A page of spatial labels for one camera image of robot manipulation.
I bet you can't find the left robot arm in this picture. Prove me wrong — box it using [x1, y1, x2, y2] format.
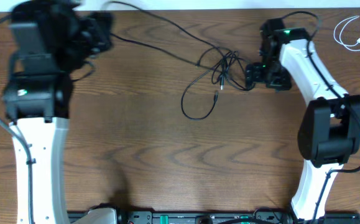
[2, 1, 113, 223]

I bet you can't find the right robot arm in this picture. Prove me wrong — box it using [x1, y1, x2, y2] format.
[245, 17, 360, 223]

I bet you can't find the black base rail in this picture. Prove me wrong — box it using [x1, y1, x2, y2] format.
[67, 210, 360, 224]

